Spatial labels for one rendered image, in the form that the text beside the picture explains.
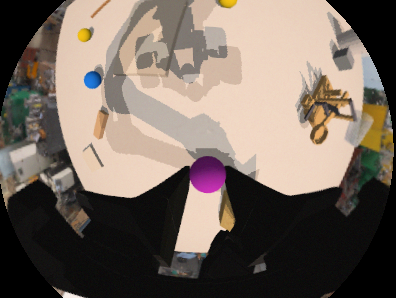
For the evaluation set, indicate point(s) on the blue ball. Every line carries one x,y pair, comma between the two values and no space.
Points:
92,80

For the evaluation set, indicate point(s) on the grey open cup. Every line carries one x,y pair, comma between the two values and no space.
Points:
349,39

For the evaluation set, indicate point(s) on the purple ball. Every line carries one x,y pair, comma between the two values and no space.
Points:
207,174

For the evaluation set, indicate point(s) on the yellow ball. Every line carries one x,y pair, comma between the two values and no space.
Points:
228,3
84,34

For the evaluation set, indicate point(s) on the wooden toy catapult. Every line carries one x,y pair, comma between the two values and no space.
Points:
317,109

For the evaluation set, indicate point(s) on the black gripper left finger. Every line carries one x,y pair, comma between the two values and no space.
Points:
154,216

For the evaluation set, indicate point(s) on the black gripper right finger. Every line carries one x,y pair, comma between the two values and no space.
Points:
265,216

